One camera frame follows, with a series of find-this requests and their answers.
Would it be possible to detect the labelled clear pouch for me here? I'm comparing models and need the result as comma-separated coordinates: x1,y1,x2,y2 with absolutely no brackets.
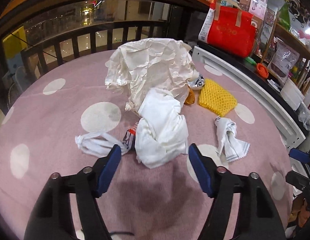
268,41,299,78

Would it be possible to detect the clear plastic bag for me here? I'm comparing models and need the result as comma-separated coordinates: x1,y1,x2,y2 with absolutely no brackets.
298,102,310,130

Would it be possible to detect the white cabinet drawer front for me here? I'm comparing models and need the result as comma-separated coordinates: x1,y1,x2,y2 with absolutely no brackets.
191,45,307,153

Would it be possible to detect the white tissue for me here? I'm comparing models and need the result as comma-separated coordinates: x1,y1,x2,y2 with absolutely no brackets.
134,88,189,169

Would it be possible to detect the wooden shelf rack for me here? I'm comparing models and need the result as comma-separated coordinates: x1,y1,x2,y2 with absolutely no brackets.
260,22,310,80

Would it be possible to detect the orange knitted ornament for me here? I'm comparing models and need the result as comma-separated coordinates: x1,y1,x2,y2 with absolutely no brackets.
255,63,269,78

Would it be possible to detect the beige paper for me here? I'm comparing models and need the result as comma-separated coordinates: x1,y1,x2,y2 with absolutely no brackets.
104,38,195,112

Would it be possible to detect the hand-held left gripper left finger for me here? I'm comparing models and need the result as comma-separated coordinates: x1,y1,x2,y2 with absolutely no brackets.
23,144,122,240

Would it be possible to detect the amber plastic piece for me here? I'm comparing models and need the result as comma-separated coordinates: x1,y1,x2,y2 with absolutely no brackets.
184,86,195,105

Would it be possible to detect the pink polka dot tablecloth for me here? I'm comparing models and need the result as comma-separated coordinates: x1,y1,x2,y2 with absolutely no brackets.
0,49,294,240

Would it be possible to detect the twisted white printed bag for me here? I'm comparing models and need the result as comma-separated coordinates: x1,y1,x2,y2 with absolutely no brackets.
75,122,139,157

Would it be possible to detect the ornate pompom headdress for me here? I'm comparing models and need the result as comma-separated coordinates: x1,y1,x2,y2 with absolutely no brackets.
285,0,310,28

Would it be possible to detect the dark wooden railing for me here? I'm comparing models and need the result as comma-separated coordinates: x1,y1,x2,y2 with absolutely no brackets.
21,21,170,65

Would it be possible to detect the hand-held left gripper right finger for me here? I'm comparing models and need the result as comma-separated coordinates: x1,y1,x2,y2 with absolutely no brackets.
188,143,287,240

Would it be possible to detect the white round container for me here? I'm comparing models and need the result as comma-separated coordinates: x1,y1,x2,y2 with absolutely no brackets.
280,79,306,110

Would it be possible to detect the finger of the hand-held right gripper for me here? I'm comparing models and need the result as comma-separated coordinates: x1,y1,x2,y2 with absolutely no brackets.
286,171,310,193
289,149,310,165

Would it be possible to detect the pale portrait box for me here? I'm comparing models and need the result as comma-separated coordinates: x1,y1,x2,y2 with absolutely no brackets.
249,0,267,15

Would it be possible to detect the white black printed wrapper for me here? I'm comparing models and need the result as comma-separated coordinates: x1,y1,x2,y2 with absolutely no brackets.
187,71,205,90

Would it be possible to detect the red tote bag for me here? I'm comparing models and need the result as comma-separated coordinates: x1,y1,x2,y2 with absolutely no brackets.
206,0,256,58

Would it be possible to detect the yellow foam fruit net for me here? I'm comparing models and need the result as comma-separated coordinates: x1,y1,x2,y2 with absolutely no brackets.
198,79,238,117

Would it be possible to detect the white saucer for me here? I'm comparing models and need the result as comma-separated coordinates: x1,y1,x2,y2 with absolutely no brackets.
268,79,283,90

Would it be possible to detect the white striped cloth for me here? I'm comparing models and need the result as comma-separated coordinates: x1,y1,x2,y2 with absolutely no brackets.
214,116,251,162

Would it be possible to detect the green leaf packet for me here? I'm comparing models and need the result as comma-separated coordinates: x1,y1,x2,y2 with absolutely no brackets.
278,0,292,30

